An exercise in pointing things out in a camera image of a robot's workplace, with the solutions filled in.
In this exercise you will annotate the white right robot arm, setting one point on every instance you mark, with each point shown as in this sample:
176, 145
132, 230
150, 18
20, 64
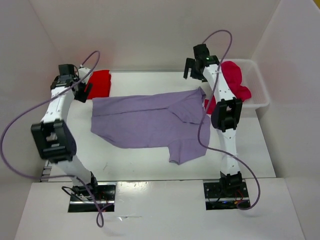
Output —
225, 116

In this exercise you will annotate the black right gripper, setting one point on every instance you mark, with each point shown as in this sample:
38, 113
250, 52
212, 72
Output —
193, 69

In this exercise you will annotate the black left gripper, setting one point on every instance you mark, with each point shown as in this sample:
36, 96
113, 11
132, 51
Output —
81, 92

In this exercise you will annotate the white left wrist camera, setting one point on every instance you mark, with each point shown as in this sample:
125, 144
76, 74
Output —
84, 74

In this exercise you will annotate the lilac t shirt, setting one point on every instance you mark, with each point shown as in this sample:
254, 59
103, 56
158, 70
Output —
174, 120

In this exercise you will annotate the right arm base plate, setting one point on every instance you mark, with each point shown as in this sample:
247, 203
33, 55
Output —
216, 199

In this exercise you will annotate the red t shirt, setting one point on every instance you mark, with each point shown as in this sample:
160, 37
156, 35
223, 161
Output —
101, 84

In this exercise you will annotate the white plastic basket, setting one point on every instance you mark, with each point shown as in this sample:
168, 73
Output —
253, 80

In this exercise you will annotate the magenta t shirt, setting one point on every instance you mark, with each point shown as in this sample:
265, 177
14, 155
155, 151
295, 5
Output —
235, 77

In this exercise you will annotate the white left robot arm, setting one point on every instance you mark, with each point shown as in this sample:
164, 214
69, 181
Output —
53, 138

